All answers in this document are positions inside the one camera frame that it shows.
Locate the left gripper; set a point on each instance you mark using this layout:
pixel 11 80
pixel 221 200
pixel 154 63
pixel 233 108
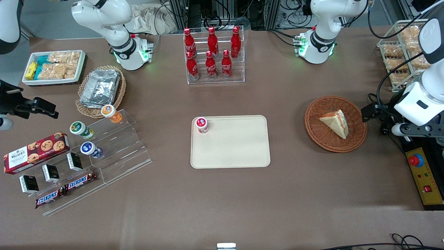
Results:
pixel 384 111

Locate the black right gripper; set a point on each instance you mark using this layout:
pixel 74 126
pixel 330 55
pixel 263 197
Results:
pixel 9 100

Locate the triangular sandwich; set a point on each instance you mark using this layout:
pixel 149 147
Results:
pixel 334 121

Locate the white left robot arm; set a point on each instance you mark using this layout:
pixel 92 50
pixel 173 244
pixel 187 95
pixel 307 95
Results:
pixel 319 41

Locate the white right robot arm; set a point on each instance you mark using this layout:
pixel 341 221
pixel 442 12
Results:
pixel 119 45

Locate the white rectangular snack tray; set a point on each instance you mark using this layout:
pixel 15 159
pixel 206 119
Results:
pixel 55 81

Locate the brown wicker basket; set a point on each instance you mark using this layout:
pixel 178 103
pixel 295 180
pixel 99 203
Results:
pixel 322 139

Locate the light wicker basket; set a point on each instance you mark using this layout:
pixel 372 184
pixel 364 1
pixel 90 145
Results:
pixel 119 93

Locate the beige plastic tray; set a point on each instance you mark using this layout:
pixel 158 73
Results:
pixel 232 146

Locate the teal snack pack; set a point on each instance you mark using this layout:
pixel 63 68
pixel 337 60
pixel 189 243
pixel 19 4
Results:
pixel 42 60
pixel 38 72

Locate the rice cracker snack pack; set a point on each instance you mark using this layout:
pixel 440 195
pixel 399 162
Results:
pixel 57 71
pixel 64 57

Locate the yellow snack pack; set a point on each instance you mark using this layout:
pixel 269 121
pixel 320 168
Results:
pixel 31 70

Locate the green-lid yogurt cup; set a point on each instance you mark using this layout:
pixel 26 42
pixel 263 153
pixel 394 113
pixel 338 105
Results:
pixel 79 128

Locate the red Walkers cookie box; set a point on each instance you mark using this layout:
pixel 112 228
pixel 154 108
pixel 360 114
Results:
pixel 34 152

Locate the bagged fried snack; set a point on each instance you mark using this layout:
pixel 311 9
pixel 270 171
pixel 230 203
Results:
pixel 392 50
pixel 399 78
pixel 412 45
pixel 397 64
pixel 410 32
pixel 420 62

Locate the stacked aluminium foil containers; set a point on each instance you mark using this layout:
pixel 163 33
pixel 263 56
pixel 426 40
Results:
pixel 100 88

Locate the small black box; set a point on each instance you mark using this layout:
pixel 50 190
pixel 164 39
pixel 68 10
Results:
pixel 28 184
pixel 75 161
pixel 51 173

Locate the blue-lid yogurt cup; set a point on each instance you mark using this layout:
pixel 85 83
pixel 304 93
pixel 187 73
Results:
pixel 89 149

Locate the orange-lid yogurt cup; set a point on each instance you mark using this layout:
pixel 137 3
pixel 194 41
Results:
pixel 110 113

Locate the Snickers chocolate bar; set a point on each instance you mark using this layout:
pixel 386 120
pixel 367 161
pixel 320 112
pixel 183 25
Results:
pixel 48 198
pixel 79 181

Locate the yellow emergency stop box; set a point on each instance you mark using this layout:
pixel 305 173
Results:
pixel 426 180

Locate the clear acrylic stepped display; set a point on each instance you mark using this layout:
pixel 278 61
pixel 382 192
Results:
pixel 121 152

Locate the beige cloth bag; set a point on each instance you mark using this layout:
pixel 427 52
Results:
pixel 149 21

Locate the clear acrylic bottle rack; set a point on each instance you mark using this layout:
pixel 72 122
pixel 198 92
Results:
pixel 239 69

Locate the red cola bottle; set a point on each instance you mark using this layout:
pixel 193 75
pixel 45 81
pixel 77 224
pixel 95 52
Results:
pixel 236 41
pixel 212 40
pixel 189 41
pixel 226 65
pixel 210 66
pixel 192 67

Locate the red-lid yogurt cup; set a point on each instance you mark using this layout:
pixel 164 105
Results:
pixel 202 125

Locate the small white object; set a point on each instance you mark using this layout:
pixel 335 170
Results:
pixel 226 246

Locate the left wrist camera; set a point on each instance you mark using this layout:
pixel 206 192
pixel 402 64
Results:
pixel 412 130

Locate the aluminium frame equipment rack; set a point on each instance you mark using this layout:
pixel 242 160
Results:
pixel 225 12

